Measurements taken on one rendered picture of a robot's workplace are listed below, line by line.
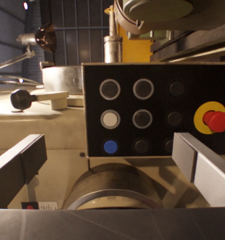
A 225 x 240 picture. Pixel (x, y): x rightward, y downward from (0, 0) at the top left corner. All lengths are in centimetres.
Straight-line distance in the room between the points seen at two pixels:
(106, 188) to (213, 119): 21
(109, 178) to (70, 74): 30
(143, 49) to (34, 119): 255
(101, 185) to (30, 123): 21
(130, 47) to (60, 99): 246
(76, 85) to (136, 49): 238
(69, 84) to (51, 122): 15
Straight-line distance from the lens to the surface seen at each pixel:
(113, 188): 32
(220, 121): 27
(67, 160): 41
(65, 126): 39
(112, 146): 27
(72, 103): 44
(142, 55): 283
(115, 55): 70
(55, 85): 55
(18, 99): 35
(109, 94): 25
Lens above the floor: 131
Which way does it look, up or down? level
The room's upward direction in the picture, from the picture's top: 91 degrees counter-clockwise
